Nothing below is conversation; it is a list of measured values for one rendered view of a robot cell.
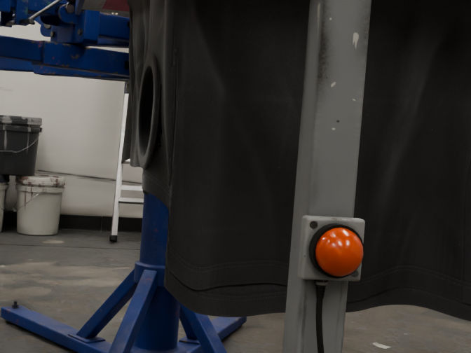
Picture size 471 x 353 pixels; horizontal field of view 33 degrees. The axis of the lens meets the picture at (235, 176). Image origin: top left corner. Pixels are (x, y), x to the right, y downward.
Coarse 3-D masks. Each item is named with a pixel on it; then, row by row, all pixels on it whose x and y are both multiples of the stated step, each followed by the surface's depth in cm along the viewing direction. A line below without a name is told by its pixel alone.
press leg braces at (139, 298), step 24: (120, 288) 238; (144, 288) 216; (96, 312) 247; (144, 312) 213; (192, 312) 214; (72, 336) 254; (96, 336) 255; (120, 336) 205; (192, 336) 259; (216, 336) 212
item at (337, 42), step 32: (320, 0) 63; (352, 0) 63; (320, 32) 63; (352, 32) 63; (320, 64) 63; (352, 64) 63; (320, 96) 63; (352, 96) 63; (320, 128) 63; (352, 128) 64; (320, 160) 63; (352, 160) 64; (320, 192) 63; (352, 192) 64; (320, 224) 62; (352, 224) 63; (288, 288) 67; (288, 320) 66; (288, 352) 66
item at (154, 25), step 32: (128, 0) 131; (160, 0) 96; (160, 32) 94; (160, 64) 94; (128, 96) 135; (160, 96) 93; (128, 128) 133; (160, 128) 94; (160, 160) 95; (160, 192) 97
